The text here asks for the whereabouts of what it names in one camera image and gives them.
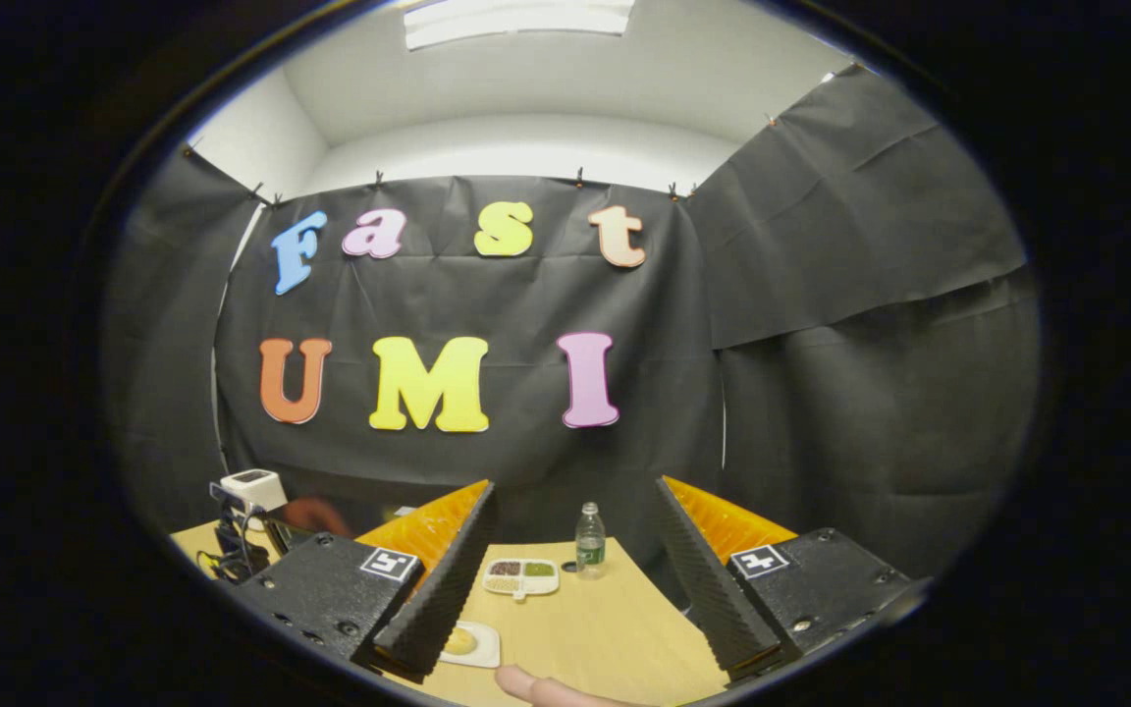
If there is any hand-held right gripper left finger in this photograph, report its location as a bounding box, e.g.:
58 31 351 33
215 478 506 685

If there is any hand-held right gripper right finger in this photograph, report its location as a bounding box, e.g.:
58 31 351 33
646 475 925 680

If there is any white toaster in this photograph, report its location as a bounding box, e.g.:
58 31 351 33
220 469 289 514

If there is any white square plate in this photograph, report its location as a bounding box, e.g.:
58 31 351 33
436 621 503 670

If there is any white divided snack dish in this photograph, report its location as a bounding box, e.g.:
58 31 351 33
482 558 561 600

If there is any clear plastic water bottle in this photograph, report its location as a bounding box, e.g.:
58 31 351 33
575 501 607 580

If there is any large ceiling light panel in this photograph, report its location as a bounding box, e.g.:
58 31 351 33
404 0 635 50

